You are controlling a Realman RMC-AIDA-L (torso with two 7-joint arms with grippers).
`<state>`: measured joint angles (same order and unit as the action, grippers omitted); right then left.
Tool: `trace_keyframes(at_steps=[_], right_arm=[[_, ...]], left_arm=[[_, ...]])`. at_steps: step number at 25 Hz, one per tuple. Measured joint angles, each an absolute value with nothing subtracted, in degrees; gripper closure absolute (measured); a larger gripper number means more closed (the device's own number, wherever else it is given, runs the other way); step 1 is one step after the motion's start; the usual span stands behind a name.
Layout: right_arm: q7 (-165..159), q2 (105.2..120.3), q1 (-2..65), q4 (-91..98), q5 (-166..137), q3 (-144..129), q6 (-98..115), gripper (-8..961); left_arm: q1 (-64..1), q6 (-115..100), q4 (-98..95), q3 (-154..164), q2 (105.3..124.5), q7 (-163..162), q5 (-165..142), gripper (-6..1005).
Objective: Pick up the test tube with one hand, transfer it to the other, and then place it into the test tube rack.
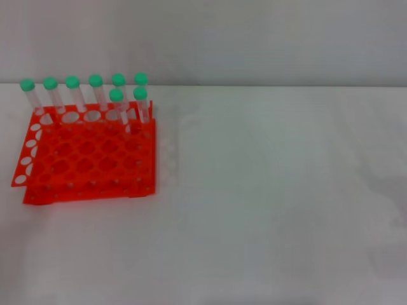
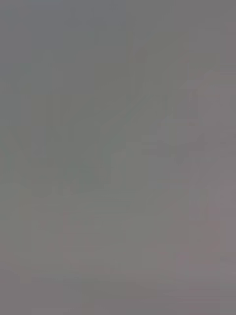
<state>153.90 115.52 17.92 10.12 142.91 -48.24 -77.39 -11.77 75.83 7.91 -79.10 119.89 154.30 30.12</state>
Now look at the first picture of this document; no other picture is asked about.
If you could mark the green capped clear test tube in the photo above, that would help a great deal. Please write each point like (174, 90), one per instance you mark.
(72, 82)
(116, 95)
(50, 83)
(118, 79)
(95, 80)
(140, 94)
(27, 84)
(140, 78)

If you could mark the red plastic test tube rack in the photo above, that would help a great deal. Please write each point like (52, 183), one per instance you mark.
(89, 155)

